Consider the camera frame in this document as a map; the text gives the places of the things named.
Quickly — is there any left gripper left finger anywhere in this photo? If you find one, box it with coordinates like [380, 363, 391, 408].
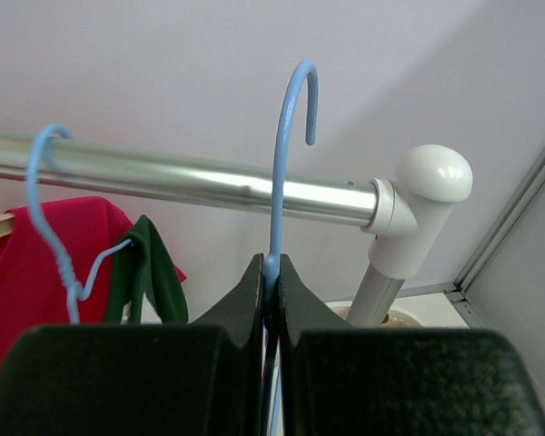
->
[0, 255, 263, 435]

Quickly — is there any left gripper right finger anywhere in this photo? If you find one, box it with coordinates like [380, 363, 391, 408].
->
[277, 256, 545, 435]

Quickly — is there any beige t shirt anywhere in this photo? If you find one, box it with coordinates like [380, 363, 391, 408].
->
[329, 306, 414, 329]

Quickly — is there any green and white t shirt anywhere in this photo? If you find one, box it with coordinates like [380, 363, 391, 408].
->
[104, 215, 189, 324]

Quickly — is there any light blue wire hanger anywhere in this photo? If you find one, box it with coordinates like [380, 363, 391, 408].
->
[260, 60, 319, 435]
[26, 124, 134, 324]

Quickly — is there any magenta t shirt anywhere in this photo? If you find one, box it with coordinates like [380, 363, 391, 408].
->
[0, 195, 187, 401]

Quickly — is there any white perforated plastic basket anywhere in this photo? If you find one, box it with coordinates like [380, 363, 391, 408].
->
[324, 300, 426, 329]

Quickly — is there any metal clothes rack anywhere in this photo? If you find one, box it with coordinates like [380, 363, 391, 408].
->
[0, 134, 473, 327]

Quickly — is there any aluminium rail frame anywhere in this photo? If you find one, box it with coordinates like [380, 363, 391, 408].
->
[444, 122, 545, 419]

